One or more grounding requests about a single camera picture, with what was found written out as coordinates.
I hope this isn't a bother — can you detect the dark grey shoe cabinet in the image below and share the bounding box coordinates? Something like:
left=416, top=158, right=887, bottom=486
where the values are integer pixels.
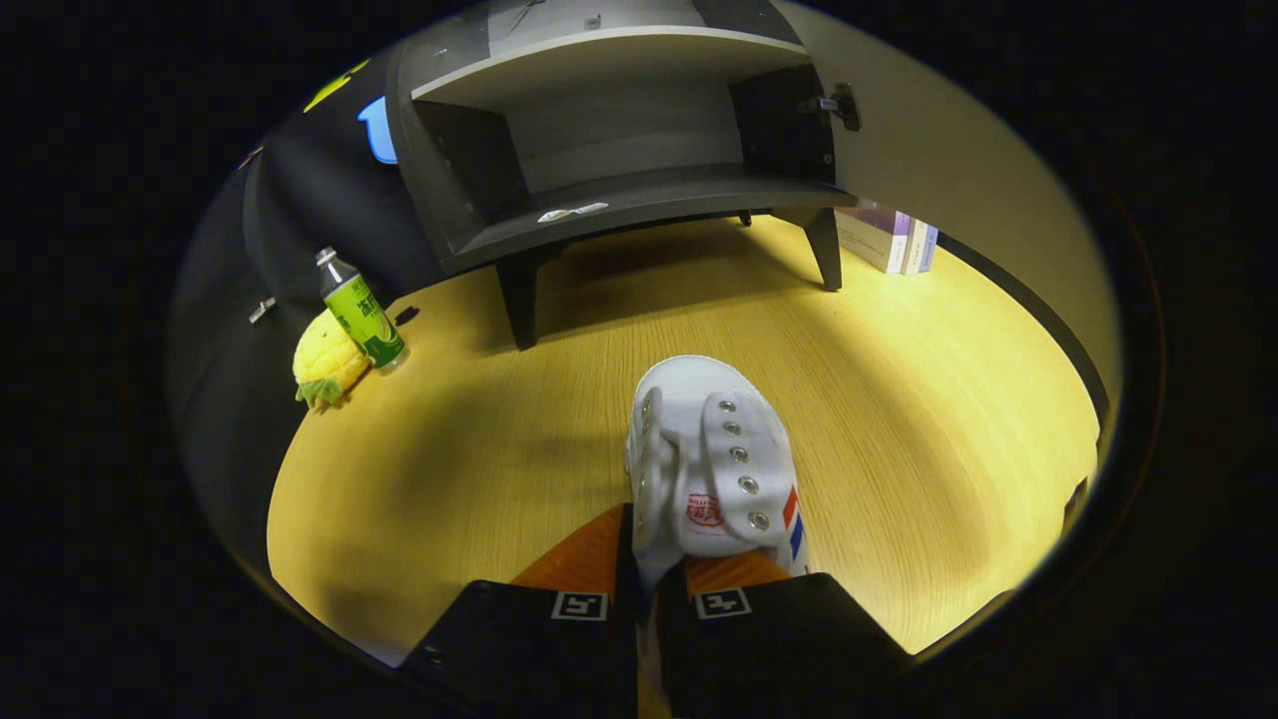
left=384, top=0, right=860, bottom=351

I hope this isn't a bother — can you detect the white canvas shoe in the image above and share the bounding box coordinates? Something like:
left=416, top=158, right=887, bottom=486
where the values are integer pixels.
left=624, top=355, right=812, bottom=715

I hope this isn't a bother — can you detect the metal door hinge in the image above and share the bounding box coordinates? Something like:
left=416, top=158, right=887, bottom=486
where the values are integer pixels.
left=799, top=83, right=862, bottom=133

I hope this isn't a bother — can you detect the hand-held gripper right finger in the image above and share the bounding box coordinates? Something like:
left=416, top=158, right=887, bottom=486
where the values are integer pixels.
left=654, top=552, right=915, bottom=719

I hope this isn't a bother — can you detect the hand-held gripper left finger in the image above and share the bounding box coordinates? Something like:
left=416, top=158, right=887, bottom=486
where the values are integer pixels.
left=399, top=502, right=640, bottom=719

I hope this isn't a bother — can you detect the green drink bottle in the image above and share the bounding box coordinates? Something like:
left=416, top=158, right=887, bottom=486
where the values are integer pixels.
left=316, top=247, right=408, bottom=372

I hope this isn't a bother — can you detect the yellow pineapple plush toy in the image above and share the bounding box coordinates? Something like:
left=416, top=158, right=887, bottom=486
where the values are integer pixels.
left=292, top=308, right=372, bottom=410

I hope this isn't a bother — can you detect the black backdrop cloth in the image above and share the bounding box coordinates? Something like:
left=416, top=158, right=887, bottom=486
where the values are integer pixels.
left=170, top=60, right=450, bottom=570

